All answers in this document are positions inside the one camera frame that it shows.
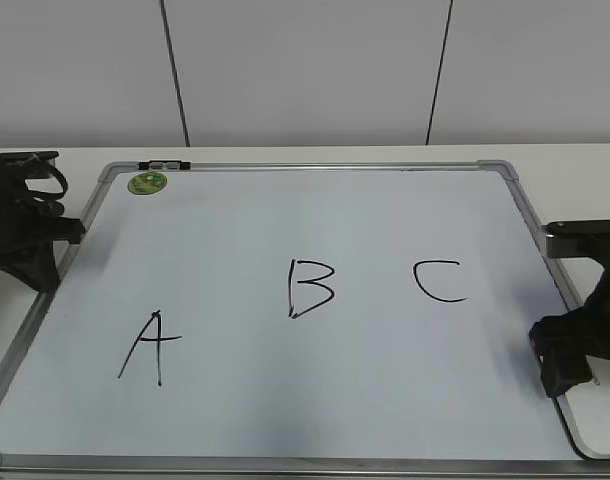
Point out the round green magnet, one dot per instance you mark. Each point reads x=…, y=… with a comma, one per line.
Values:
x=147, y=183

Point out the black and silver hanger clip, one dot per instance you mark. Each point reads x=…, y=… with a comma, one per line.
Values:
x=164, y=165

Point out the white rectangular board eraser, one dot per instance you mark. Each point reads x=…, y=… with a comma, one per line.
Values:
x=586, y=411

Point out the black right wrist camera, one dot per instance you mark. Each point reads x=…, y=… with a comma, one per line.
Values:
x=578, y=239

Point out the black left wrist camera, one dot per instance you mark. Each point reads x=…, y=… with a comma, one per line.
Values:
x=34, y=165

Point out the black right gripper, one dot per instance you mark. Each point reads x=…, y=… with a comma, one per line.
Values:
x=563, y=341

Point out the white board with grey frame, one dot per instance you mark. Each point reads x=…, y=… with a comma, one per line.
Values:
x=311, y=321

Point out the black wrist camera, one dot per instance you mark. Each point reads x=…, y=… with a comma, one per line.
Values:
x=578, y=239
x=34, y=165

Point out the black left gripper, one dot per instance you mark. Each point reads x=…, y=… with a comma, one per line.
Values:
x=28, y=230

